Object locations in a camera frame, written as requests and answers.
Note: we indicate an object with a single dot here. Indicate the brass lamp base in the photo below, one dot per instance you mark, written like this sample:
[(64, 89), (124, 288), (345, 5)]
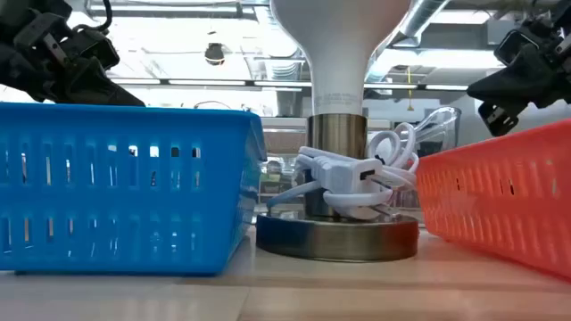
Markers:
[(334, 241)]

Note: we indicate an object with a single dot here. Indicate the silver ventilation duct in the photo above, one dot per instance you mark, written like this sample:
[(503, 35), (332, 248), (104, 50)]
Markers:
[(424, 13)]

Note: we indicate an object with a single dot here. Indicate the black ceiling dome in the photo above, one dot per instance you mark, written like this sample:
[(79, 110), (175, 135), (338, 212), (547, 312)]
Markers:
[(214, 53)]

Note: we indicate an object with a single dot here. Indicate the blue plastic basket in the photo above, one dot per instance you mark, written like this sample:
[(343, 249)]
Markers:
[(111, 129)]

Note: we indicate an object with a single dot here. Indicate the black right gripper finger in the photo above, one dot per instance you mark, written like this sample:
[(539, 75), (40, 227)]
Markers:
[(504, 89)]

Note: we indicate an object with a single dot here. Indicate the orange plastic basket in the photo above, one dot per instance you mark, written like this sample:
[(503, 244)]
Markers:
[(490, 214)]

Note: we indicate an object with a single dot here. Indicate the white light bulb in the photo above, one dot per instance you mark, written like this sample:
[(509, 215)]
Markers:
[(339, 44)]

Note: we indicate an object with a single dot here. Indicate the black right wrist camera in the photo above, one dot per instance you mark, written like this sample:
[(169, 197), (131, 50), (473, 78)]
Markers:
[(513, 44)]

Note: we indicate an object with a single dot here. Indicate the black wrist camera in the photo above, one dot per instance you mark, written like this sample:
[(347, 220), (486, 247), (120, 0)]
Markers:
[(96, 46), (513, 44)]

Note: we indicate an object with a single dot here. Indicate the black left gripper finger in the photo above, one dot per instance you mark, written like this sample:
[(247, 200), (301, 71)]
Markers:
[(102, 89)]

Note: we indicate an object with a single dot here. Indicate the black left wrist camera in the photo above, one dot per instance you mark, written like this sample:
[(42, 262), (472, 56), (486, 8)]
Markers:
[(96, 46)]

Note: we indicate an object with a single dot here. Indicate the clear plastic container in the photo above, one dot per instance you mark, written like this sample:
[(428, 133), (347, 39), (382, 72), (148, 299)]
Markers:
[(439, 129)]

